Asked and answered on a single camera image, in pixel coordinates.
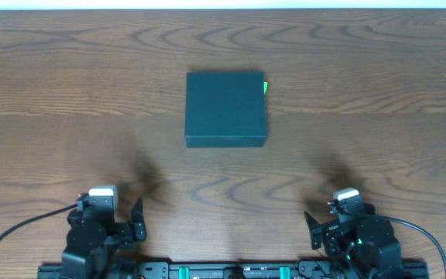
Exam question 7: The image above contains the dark green box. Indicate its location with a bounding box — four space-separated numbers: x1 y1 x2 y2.
184 71 268 148

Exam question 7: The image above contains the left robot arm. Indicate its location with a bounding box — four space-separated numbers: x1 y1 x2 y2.
58 194 147 279

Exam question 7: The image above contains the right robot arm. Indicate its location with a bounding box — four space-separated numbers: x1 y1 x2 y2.
304 212 405 279

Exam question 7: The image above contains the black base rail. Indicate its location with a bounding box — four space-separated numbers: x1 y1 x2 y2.
36 260 430 279

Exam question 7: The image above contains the green Haribo gummy bag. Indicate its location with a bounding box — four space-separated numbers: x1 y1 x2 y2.
263 81 268 94

